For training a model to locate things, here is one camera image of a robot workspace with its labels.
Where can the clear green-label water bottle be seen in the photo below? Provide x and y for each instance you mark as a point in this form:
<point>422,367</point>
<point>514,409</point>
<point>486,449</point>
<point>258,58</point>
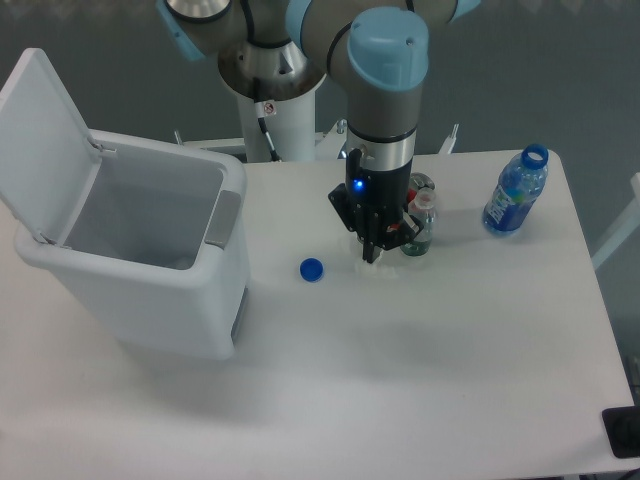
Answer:
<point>423,208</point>

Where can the white frame at right edge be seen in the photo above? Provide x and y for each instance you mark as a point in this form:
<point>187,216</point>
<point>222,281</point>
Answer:
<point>619,230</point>

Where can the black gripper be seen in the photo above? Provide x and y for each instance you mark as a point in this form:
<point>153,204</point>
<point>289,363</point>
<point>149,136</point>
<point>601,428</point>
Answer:
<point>373,205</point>

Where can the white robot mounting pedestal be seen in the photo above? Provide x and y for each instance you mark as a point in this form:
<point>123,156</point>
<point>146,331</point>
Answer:
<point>277,125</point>

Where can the black device at table corner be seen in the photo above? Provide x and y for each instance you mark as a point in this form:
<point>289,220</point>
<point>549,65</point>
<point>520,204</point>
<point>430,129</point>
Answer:
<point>622,429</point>

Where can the blue bottle cap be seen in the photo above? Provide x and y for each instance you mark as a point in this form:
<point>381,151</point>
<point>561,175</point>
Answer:
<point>311,270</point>

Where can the blue plastic drink bottle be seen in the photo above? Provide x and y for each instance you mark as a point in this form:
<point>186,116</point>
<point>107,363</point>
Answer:
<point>519,185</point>

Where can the white paper ball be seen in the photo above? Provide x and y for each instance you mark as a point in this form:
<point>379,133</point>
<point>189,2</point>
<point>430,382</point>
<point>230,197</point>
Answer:
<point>383,266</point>

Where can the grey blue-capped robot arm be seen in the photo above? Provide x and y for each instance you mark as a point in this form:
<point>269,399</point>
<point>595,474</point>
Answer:
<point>376,51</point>

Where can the red drink can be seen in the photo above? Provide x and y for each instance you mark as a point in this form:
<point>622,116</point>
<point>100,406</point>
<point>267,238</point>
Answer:
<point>417,182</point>

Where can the white pedal trash bin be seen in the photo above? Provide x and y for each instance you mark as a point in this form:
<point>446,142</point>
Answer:
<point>147,235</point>

